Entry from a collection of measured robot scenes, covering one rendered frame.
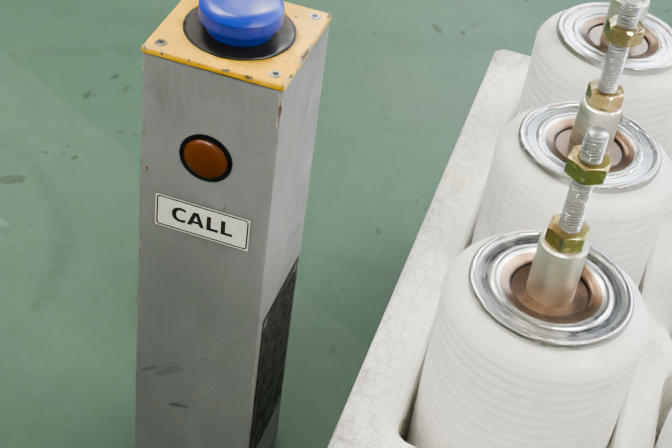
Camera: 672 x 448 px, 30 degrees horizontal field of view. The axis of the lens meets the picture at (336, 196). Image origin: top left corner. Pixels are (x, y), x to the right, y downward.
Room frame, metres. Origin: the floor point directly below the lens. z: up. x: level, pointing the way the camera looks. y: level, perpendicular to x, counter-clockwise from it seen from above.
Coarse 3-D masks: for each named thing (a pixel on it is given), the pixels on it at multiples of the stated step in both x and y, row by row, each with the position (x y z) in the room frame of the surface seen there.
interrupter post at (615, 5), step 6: (612, 0) 0.65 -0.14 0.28; (618, 0) 0.65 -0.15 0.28; (648, 0) 0.65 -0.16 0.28; (612, 6) 0.65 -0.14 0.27; (618, 6) 0.65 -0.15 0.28; (648, 6) 0.65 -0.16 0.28; (612, 12) 0.65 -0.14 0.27; (618, 12) 0.65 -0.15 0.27; (642, 12) 0.65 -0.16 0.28; (606, 18) 0.66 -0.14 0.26; (642, 18) 0.65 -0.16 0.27; (600, 36) 0.66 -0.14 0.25; (606, 42) 0.65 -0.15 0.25; (630, 48) 0.65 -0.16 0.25
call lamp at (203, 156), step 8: (192, 144) 0.47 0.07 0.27; (200, 144) 0.47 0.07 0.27; (208, 144) 0.47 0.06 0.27; (184, 152) 0.47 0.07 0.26; (192, 152) 0.47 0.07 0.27; (200, 152) 0.47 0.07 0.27; (208, 152) 0.47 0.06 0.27; (216, 152) 0.47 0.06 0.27; (192, 160) 0.47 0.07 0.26; (200, 160) 0.47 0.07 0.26; (208, 160) 0.47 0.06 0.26; (216, 160) 0.47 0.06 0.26; (224, 160) 0.47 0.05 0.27; (192, 168) 0.47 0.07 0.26; (200, 168) 0.47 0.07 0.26; (208, 168) 0.47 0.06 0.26; (216, 168) 0.47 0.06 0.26; (224, 168) 0.47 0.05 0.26; (208, 176) 0.47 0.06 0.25; (216, 176) 0.47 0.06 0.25
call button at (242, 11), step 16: (208, 0) 0.50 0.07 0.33; (224, 0) 0.50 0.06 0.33; (240, 0) 0.50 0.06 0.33; (256, 0) 0.51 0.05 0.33; (272, 0) 0.51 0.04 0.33; (208, 16) 0.49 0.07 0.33; (224, 16) 0.49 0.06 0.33; (240, 16) 0.49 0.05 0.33; (256, 16) 0.49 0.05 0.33; (272, 16) 0.50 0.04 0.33; (208, 32) 0.50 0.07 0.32; (224, 32) 0.49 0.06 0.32; (240, 32) 0.49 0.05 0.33; (256, 32) 0.49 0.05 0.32; (272, 32) 0.49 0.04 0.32
